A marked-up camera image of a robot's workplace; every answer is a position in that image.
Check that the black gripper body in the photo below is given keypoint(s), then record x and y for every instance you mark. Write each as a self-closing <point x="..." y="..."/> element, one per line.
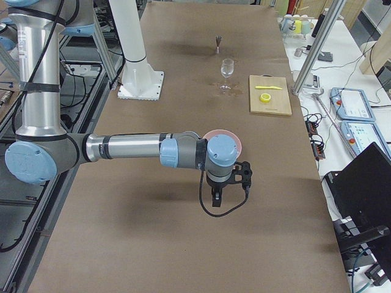
<point x="217" y="185"/>

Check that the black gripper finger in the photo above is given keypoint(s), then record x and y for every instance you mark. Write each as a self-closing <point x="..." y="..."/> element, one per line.
<point x="216" y="197"/>

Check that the steel jigger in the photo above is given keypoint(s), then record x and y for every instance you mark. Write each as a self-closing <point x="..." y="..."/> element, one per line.
<point x="218" y="41"/>

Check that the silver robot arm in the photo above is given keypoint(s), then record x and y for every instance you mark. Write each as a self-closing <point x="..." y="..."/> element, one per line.
<point x="44" y="149"/>

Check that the clear wine glass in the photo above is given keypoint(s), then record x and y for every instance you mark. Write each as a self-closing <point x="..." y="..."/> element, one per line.
<point x="227" y="69"/>

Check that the pink bowl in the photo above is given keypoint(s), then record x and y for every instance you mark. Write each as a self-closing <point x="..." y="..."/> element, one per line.
<point x="216" y="132"/>

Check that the yellow lemon slice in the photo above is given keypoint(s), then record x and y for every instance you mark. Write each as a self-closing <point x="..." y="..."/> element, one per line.
<point x="265" y="97"/>

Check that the bamboo cutting board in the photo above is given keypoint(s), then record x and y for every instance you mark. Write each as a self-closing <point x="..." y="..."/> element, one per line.
<point x="280" y="100"/>

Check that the yellow plastic knife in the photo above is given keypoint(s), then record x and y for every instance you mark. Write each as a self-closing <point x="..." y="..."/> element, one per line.
<point x="271" y="87"/>

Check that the lower teach pendant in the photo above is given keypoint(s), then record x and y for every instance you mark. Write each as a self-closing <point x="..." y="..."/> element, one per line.
<point x="361" y="134"/>

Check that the teach pendant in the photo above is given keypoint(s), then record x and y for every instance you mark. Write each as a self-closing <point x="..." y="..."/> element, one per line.
<point x="351" y="104"/>
<point x="361" y="134"/>

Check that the upper teach pendant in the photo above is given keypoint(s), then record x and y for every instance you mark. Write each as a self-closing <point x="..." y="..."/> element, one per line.
<point x="351" y="104"/>

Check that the yellow plastic cup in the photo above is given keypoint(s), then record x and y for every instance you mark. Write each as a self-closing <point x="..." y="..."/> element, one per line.
<point x="297" y="27"/>

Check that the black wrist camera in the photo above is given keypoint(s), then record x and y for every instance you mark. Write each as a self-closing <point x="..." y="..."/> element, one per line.
<point x="243" y="174"/>

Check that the white mounting pedestal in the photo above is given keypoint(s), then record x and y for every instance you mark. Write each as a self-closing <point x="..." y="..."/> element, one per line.
<point x="139" y="79"/>

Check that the aluminium frame post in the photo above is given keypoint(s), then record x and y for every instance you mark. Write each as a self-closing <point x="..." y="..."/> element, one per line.
<point x="322" y="35"/>

